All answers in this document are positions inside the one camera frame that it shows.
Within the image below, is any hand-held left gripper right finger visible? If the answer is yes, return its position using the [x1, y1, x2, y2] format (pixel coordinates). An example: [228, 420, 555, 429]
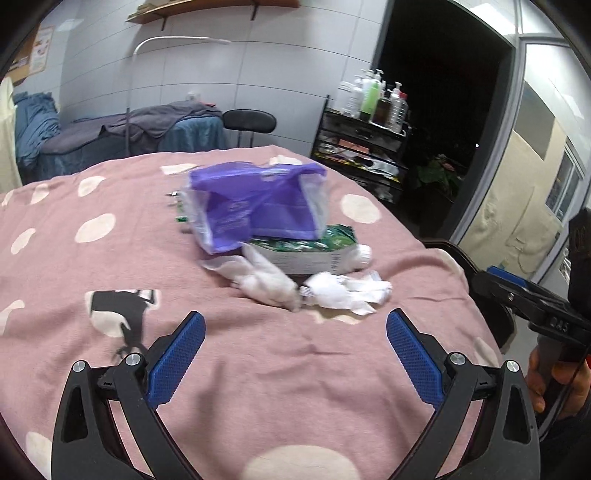
[386, 308, 541, 480]

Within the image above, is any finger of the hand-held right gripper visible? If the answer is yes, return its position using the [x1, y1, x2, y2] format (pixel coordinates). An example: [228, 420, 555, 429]
[471, 271, 571, 324]
[488, 266, 570, 303]

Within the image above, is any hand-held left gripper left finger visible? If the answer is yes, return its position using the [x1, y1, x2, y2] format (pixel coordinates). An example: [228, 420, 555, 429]
[52, 311, 207, 480]

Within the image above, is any black trash bin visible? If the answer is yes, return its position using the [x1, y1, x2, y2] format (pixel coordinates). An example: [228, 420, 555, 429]
[422, 239, 515, 352]

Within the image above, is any white tissue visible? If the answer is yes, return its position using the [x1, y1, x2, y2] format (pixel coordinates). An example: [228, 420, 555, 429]
[300, 270, 393, 317]
[201, 242, 301, 309]

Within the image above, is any purple plastic bag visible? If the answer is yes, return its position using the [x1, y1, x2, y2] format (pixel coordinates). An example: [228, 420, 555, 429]
[178, 161, 331, 254]

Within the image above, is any person's right forearm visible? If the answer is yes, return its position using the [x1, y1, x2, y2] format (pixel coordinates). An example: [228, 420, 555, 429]
[538, 401, 591, 480]

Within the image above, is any person's right hand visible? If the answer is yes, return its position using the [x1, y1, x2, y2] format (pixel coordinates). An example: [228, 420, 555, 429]
[526, 344, 591, 412]

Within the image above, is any pink polka-dot blanket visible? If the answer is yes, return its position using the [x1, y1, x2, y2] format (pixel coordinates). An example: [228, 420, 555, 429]
[0, 144, 513, 480]

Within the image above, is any potted plant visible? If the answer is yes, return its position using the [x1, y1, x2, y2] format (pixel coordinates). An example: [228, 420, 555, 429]
[416, 154, 462, 199]

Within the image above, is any glass sliding door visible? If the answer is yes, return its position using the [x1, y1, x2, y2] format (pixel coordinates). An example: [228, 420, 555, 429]
[455, 0, 591, 301]

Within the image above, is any black mesh trolley cart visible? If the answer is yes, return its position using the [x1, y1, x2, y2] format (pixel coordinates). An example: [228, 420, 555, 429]
[311, 95, 413, 204]

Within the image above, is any clear pump bottle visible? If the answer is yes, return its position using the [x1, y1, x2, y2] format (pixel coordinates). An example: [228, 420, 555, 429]
[387, 83, 410, 133]

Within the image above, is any dark brown bottle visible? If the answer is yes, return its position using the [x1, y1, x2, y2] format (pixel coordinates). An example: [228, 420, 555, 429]
[373, 82, 391, 125]

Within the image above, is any green pump bottle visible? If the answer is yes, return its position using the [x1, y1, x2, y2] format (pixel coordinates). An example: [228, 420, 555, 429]
[361, 69, 383, 121]

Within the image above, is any massage bed teal skirt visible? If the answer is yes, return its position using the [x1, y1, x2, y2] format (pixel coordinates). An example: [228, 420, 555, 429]
[39, 102, 227, 178]

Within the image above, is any white pump bottle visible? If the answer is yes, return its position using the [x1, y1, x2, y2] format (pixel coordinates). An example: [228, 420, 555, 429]
[355, 69, 372, 114]

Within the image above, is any plain white bottle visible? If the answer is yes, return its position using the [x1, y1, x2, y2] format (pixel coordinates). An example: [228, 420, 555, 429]
[337, 80, 360, 116]

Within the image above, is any grey blanket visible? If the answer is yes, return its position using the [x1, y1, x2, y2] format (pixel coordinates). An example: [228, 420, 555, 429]
[44, 102, 223, 155]

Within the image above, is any black round stool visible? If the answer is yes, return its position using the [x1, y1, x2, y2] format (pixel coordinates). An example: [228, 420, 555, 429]
[223, 109, 277, 149]

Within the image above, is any white arc floor lamp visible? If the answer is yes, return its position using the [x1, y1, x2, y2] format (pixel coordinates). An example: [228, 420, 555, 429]
[124, 36, 232, 158]

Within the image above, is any blue bedding pile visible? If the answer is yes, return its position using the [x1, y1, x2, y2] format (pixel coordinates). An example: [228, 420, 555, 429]
[13, 91, 62, 167]

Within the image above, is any cream towel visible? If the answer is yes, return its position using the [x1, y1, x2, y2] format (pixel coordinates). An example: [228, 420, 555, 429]
[0, 76, 23, 193]

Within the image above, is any dark grey door frame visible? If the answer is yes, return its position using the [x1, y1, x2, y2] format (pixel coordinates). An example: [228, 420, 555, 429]
[369, 0, 527, 245]

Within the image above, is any wooden wall cabinet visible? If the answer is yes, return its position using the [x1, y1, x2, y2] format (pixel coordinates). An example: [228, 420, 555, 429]
[4, 41, 35, 86]

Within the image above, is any wall poster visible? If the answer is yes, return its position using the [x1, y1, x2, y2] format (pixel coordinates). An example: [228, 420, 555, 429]
[28, 25, 55, 75]

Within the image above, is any wooden wall shelf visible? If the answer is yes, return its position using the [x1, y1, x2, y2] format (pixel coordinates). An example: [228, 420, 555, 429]
[126, 0, 301, 25]

